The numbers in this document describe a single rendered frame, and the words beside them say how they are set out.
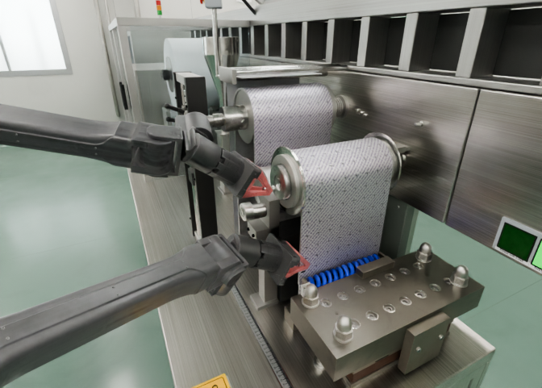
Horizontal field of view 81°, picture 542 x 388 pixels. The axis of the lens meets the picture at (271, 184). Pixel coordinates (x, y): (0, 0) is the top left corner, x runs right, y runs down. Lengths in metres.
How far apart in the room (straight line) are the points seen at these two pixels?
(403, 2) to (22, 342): 0.88
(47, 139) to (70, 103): 5.56
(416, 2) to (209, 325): 0.87
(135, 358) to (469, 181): 1.77
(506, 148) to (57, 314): 0.72
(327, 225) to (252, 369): 0.34
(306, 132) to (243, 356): 0.56
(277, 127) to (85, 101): 5.43
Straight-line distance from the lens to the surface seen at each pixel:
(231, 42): 1.27
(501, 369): 2.20
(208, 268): 0.51
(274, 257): 0.65
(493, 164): 0.74
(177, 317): 0.89
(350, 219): 0.75
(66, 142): 0.58
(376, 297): 0.75
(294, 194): 0.64
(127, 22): 1.51
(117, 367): 2.04
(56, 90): 6.13
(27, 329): 0.41
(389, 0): 0.91
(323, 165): 0.66
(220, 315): 0.87
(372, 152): 0.74
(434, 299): 0.79
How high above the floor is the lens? 1.53
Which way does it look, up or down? 25 degrees down
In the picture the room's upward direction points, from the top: straight up
